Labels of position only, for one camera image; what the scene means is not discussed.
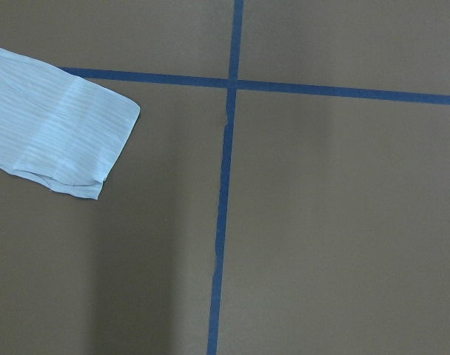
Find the light blue button-up shirt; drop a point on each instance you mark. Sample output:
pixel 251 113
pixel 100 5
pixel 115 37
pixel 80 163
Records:
pixel 58 129

